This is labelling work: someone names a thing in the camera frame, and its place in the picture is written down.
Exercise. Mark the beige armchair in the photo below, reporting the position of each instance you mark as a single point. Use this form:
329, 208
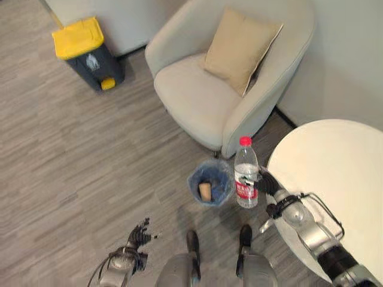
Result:
227, 77

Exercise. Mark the clear plastic water bottle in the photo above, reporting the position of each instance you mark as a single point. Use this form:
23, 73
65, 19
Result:
246, 173

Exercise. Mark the brown paper cup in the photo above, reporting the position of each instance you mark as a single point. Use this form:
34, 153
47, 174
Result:
205, 191

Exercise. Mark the small bin with blue bag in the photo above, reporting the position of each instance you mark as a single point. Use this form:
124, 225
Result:
210, 183

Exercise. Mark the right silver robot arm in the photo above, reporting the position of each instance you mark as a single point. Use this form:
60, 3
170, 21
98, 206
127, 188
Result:
314, 231

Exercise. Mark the tan cushion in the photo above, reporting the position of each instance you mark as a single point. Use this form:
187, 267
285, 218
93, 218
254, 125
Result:
240, 49

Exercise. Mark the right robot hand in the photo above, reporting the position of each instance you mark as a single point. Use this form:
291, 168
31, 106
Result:
267, 181

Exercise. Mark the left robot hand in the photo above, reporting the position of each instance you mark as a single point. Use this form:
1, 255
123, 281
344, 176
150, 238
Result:
139, 234

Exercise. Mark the grey trash can yellow lid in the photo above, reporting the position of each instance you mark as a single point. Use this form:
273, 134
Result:
87, 52

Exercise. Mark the round white tea table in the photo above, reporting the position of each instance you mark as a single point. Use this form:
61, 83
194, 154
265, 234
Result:
332, 185

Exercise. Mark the robot left leg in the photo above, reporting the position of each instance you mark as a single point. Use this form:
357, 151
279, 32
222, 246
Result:
182, 263

